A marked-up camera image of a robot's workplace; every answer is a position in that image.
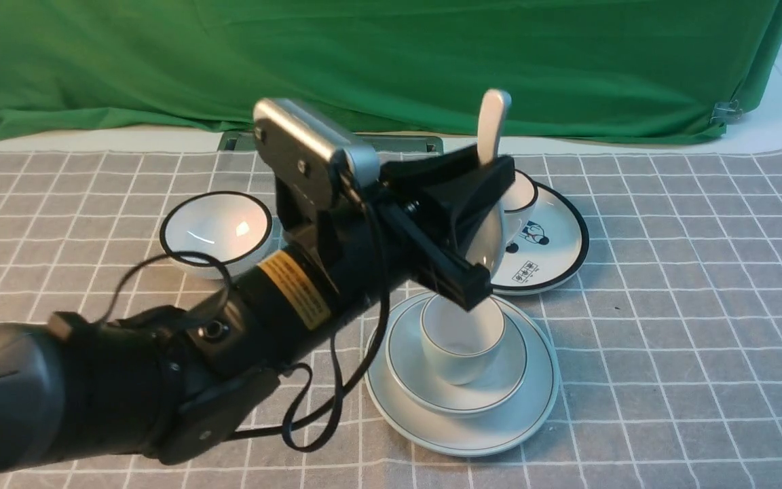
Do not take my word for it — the black-rimmed white cup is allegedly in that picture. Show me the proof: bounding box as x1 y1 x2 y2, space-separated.
500 169 539 245

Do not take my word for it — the pale green shallow bowl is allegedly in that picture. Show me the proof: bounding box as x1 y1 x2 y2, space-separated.
386 295 527 416

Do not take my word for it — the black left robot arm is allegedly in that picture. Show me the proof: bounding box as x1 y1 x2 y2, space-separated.
0 177 503 473

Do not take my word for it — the black-rimmed white bowl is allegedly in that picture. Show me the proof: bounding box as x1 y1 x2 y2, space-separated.
158 191 274 280

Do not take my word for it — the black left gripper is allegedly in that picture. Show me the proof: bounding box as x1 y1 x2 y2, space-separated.
276 145 515 320

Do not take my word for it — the pale green large plate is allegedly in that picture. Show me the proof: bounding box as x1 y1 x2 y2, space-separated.
365 293 561 457

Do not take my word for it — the pale green cup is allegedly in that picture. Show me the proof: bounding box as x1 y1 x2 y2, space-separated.
421 295 506 386

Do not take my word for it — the black-rimmed cartoon plate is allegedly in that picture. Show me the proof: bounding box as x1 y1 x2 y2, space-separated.
491 182 590 296

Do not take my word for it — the green backdrop cloth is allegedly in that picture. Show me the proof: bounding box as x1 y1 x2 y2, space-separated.
0 1 782 145

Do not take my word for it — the grey checked tablecloth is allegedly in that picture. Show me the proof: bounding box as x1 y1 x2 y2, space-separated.
0 151 782 488

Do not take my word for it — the metal binder clip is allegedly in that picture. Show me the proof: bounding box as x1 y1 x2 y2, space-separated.
710 99 745 124

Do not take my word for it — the plain pale green spoon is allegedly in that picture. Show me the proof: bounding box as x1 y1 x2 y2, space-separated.
464 88 513 276

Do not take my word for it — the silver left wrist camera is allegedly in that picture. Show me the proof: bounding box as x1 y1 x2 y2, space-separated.
253 97 381 209

